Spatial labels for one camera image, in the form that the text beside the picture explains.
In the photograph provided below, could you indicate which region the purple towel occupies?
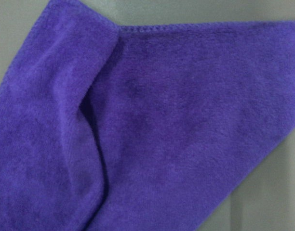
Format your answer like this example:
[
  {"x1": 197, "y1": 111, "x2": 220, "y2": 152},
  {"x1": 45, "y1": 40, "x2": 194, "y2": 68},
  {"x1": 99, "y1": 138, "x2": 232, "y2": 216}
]
[{"x1": 0, "y1": 0, "x2": 295, "y2": 231}]

